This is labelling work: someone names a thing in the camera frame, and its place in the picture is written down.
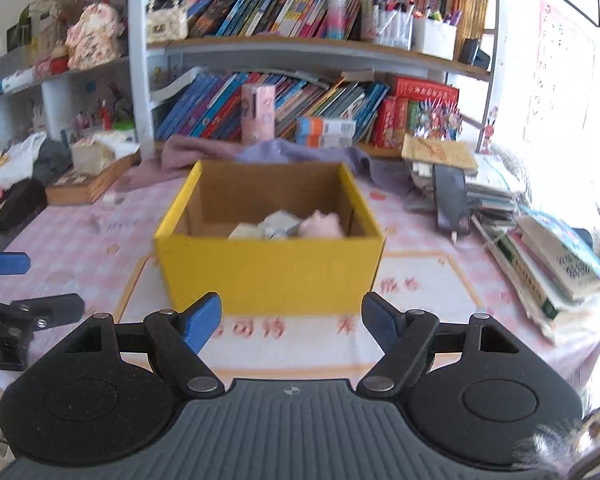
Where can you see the black desk gadget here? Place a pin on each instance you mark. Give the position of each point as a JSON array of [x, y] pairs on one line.
[[474, 54]]

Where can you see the stack of books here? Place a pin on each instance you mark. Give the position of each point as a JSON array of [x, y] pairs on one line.
[[525, 275]]

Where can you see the clear pen holder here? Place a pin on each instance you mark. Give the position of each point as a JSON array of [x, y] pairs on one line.
[[394, 30]]

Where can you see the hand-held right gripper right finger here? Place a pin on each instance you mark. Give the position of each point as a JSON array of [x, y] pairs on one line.
[[380, 322]]

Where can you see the row of blue books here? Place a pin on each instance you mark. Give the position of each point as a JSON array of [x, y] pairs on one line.
[[210, 107]]

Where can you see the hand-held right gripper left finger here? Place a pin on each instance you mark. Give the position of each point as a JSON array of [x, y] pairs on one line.
[[202, 325]]

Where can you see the yellow cardboard box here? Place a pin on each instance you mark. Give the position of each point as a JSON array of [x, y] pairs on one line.
[[270, 275]]

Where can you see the floral plush doll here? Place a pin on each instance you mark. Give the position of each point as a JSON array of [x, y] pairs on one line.
[[92, 40]]

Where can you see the black bag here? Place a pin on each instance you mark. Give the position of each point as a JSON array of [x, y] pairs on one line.
[[12, 205]]

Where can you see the white charger plug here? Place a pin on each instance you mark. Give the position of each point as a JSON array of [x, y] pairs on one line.
[[280, 222]]

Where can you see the white garment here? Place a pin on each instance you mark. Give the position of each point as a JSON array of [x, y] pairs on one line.
[[12, 160]]

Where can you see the purple cloth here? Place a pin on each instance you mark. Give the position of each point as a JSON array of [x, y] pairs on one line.
[[290, 152]]

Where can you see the red dictionary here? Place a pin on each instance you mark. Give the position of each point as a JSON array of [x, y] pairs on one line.
[[425, 90]]

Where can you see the white pen box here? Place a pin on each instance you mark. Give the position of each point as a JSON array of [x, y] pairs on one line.
[[434, 40]]

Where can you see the black smartphone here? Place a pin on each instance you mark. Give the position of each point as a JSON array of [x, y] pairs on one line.
[[450, 200]]

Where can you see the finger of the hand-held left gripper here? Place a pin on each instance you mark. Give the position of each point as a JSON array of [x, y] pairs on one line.
[[5, 263], [55, 305]]

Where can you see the orange white small box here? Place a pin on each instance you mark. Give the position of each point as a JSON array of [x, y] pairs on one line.
[[327, 141], [330, 126]]

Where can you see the wooden chessboard box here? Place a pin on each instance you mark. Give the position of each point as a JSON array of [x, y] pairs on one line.
[[70, 190]]

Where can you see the white side shelf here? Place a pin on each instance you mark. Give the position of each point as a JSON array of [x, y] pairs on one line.
[[52, 92]]

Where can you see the wooden metal bookshelf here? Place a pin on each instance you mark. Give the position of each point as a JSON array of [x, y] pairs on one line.
[[137, 35]]

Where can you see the small white cube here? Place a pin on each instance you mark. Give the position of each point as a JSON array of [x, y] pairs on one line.
[[110, 199]]

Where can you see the row of yellow books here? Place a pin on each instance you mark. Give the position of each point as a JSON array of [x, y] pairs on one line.
[[471, 15]]

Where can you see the pink cylinder box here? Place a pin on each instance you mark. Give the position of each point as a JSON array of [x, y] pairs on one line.
[[258, 110]]

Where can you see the stack of papers and booklets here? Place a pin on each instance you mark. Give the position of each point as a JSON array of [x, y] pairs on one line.
[[495, 185]]

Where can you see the brown notebook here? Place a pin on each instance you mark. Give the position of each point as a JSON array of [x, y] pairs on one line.
[[437, 152]]

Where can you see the thick blue cover book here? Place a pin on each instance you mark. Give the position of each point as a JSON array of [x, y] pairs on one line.
[[565, 255]]

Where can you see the row of slanted colourful books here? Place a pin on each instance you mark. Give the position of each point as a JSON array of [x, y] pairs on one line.
[[265, 5]]

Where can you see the grey furry cloth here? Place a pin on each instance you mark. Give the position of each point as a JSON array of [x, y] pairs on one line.
[[550, 450]]

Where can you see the cup of pens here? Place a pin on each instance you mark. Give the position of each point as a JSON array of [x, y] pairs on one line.
[[94, 119]]

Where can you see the white quilted handbag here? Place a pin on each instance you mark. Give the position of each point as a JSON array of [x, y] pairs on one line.
[[166, 27]]

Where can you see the pink pig toy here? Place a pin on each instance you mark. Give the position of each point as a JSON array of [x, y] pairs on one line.
[[322, 225]]

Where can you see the pink cloth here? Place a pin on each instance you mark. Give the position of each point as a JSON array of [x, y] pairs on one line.
[[190, 152]]

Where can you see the dark grey garment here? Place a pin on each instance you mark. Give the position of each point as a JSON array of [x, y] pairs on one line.
[[55, 160]]

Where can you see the pink wall poster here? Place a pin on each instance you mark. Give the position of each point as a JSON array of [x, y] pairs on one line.
[[560, 70]]

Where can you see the beige tissue pack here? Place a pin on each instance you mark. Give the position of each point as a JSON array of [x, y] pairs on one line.
[[90, 155]]

